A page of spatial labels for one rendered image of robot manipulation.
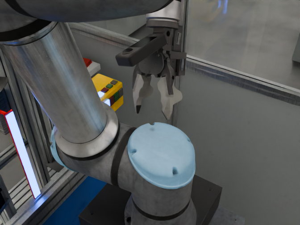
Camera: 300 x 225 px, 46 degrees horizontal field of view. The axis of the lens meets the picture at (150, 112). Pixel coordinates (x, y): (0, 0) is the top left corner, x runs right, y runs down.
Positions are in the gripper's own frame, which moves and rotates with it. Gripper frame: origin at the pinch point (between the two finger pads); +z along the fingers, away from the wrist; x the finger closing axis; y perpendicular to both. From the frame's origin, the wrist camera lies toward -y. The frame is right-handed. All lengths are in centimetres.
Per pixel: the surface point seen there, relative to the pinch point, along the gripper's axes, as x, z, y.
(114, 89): 30.1, -1.7, 16.0
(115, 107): 32.2, 4.3, 18.6
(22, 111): 87, 14, 15
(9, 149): 96, 32, 14
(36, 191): 37.0, 28.6, -6.2
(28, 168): 33.7, 19.9, -10.7
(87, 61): 76, -9, 40
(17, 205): 122, 72, 31
